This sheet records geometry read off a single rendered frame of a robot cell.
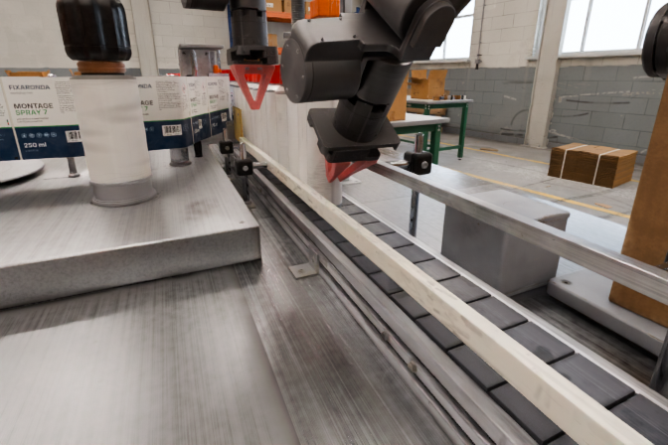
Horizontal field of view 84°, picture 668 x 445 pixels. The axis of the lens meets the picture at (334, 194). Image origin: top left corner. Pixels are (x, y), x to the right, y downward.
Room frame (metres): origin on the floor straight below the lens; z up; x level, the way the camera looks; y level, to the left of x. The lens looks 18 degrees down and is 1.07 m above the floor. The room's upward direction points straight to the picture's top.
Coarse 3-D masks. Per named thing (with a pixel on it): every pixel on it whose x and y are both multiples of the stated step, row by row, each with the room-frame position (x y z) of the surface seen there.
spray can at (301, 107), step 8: (304, 104) 0.55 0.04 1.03; (304, 112) 0.55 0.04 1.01; (304, 120) 0.55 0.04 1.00; (304, 128) 0.55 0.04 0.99; (304, 136) 0.55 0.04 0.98; (304, 144) 0.55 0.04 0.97; (304, 152) 0.55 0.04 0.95; (304, 160) 0.55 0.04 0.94; (304, 168) 0.55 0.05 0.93; (304, 176) 0.55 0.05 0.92
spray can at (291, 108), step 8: (288, 104) 0.61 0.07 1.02; (296, 104) 0.60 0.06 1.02; (288, 112) 0.61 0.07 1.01; (296, 112) 0.60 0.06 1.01; (288, 120) 0.61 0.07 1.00; (296, 120) 0.60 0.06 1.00; (288, 128) 0.61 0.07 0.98; (296, 128) 0.60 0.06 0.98; (288, 136) 0.61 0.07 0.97; (296, 136) 0.60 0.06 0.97; (288, 144) 0.61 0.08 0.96; (296, 144) 0.60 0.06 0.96; (288, 152) 0.61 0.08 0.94; (296, 152) 0.60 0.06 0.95; (288, 160) 0.61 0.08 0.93; (296, 160) 0.60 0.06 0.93; (296, 168) 0.60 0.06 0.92; (296, 176) 0.60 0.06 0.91
